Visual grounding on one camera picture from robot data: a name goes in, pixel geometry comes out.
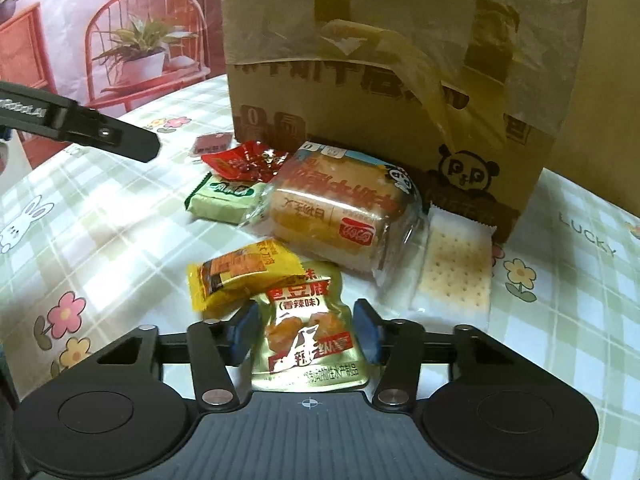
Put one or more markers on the red snack packet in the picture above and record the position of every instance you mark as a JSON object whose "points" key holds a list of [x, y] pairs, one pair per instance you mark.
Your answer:
{"points": [[245, 162]]}

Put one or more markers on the yellow snack packet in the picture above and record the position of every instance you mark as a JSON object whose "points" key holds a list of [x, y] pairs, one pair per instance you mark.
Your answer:
{"points": [[235, 275]]}

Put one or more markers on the translucent plastic bag liner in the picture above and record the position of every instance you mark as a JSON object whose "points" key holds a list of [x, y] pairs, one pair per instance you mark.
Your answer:
{"points": [[530, 75]]}

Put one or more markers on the gold snack packet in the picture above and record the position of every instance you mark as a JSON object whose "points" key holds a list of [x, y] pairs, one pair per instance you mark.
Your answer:
{"points": [[310, 340]]}

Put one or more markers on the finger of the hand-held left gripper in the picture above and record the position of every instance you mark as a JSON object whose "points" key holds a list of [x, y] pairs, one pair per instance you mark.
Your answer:
{"points": [[120, 137]]}

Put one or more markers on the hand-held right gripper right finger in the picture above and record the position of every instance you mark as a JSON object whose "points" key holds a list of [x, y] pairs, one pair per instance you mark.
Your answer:
{"points": [[367, 332]]}

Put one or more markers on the brown cardboard box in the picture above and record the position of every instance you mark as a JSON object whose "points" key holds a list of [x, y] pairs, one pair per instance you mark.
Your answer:
{"points": [[310, 90]]}

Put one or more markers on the green snack packet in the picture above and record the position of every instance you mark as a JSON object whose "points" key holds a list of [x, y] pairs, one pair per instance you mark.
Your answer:
{"points": [[222, 200]]}

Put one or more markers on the small dark red packet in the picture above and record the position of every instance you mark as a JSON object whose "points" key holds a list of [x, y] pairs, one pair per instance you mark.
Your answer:
{"points": [[210, 142]]}

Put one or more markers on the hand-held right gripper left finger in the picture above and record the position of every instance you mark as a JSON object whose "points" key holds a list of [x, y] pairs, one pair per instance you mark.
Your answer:
{"points": [[245, 332]]}

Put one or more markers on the red printed backdrop cloth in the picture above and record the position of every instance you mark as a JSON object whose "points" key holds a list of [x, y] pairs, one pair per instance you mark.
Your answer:
{"points": [[100, 20]]}

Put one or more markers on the packaged bread loaf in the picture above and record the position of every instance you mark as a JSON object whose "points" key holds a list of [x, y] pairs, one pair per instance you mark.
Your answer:
{"points": [[330, 200]]}

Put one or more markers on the wooden panel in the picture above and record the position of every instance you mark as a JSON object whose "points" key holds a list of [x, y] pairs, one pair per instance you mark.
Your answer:
{"points": [[600, 110]]}

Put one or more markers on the clear cracker packet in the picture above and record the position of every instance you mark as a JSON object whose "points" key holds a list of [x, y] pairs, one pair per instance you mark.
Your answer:
{"points": [[457, 265]]}

